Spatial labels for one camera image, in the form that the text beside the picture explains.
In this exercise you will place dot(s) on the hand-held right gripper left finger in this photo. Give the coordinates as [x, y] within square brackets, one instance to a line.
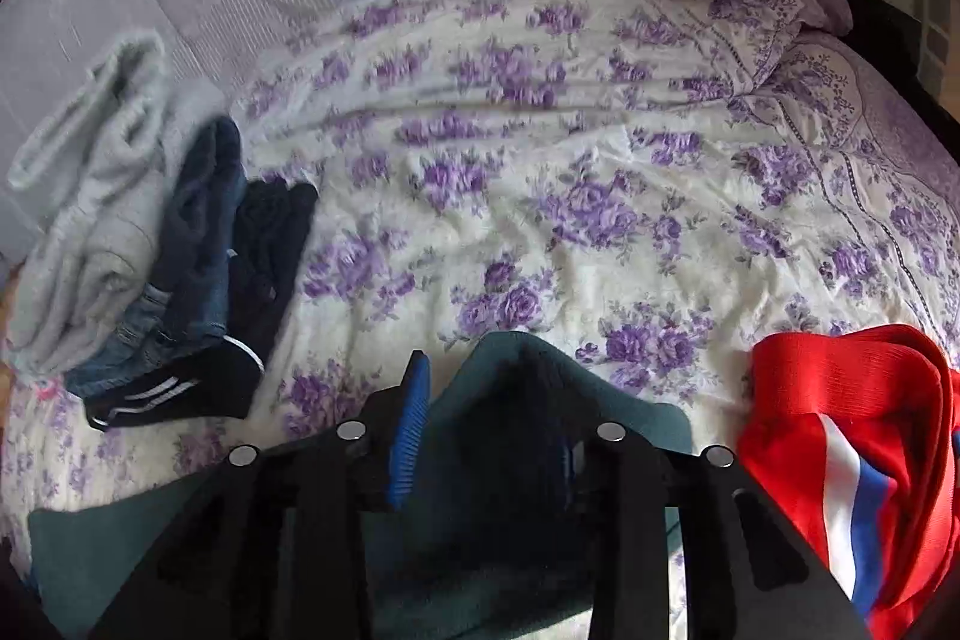
[410, 430]

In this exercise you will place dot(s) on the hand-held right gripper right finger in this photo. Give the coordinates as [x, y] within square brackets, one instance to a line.
[568, 469]

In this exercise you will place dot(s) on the teal green pants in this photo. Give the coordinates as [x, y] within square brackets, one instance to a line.
[495, 385]

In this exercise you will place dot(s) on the black pants white stripes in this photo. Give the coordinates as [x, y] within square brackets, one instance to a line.
[195, 385]

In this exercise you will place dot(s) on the dark navy folded pants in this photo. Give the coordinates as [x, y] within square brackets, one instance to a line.
[270, 250]

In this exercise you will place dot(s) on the grey folded pants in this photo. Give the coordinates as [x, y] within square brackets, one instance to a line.
[105, 197]

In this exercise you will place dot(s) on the red garment white blue stripe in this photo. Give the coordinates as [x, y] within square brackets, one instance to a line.
[817, 385]

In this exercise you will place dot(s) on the blue folded jeans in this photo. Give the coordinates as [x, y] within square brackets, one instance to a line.
[199, 235]

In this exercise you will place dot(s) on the purple floral bedsheet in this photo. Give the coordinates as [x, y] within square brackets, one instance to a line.
[600, 160]

